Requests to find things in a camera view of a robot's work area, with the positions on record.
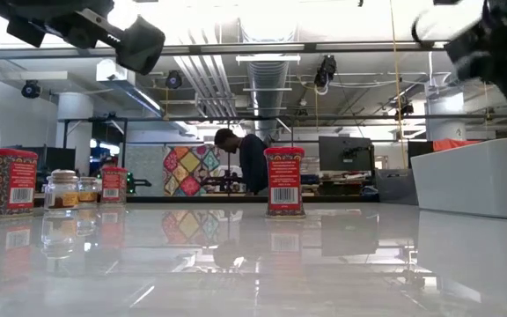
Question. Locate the glass jar with brown spice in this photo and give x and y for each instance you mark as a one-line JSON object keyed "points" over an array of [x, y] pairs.
{"points": [[62, 193]]}

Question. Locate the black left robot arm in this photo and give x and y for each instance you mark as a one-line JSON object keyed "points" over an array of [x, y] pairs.
{"points": [[38, 6]]}

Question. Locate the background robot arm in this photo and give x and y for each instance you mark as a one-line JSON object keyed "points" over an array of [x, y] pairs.
{"points": [[132, 182], [222, 182]]}

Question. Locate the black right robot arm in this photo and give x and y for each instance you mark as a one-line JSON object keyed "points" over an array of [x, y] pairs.
{"points": [[500, 53]]}

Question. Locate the white ceiling unit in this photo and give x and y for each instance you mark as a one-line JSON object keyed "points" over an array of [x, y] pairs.
{"points": [[104, 72]]}

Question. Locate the dark screen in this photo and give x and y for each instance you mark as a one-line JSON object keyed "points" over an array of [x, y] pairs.
{"points": [[57, 158]]}

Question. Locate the glass jar with yellow spice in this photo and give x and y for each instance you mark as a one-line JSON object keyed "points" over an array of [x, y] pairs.
{"points": [[90, 191]]}

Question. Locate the colourful diamond patterned quilt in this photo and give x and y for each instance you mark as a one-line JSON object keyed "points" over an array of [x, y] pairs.
{"points": [[189, 171]]}

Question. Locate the person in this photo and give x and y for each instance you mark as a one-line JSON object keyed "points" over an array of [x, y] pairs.
{"points": [[253, 163]]}

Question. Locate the black monitor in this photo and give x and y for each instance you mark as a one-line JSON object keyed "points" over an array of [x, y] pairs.
{"points": [[346, 154]]}

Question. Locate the cluttered desk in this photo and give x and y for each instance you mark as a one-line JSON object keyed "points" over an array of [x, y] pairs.
{"points": [[341, 182]]}

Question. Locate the clear bin with coins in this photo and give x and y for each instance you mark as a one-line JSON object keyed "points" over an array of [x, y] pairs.
{"points": [[394, 189]]}

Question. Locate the orange cloth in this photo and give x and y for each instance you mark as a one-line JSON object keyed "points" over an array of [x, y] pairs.
{"points": [[456, 144]]}

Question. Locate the white plastic bin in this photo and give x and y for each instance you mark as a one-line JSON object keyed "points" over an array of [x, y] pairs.
{"points": [[478, 180]]}

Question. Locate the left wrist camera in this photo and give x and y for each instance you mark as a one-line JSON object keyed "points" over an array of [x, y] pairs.
{"points": [[141, 46]]}

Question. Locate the overhead frame beam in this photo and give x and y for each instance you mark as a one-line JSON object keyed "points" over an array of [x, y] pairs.
{"points": [[192, 49]]}

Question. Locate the silver ventilation duct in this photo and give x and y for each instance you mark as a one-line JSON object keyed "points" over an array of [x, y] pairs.
{"points": [[266, 88]]}

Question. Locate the black pipe rail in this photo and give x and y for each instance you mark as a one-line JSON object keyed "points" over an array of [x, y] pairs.
{"points": [[368, 117]]}

